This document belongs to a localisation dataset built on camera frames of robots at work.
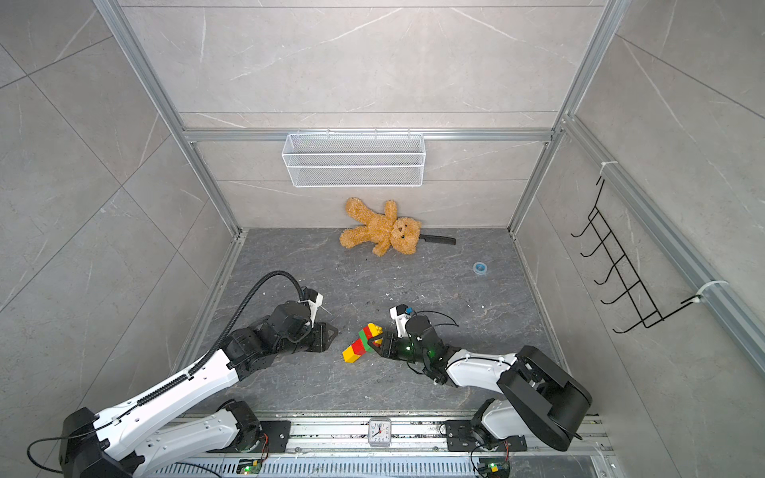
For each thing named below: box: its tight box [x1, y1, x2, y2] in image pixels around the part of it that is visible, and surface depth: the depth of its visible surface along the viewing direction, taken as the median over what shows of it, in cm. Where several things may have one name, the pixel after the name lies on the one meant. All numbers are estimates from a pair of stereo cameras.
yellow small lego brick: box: [341, 344, 361, 364], surface depth 85 cm
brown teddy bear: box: [339, 197, 422, 257], surface depth 113 cm
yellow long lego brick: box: [366, 322, 384, 347], surface depth 83 cm
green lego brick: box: [358, 328, 375, 353], surface depth 83 cm
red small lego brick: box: [351, 337, 367, 356], surface depth 85 cm
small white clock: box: [368, 417, 392, 448], surface depth 74 cm
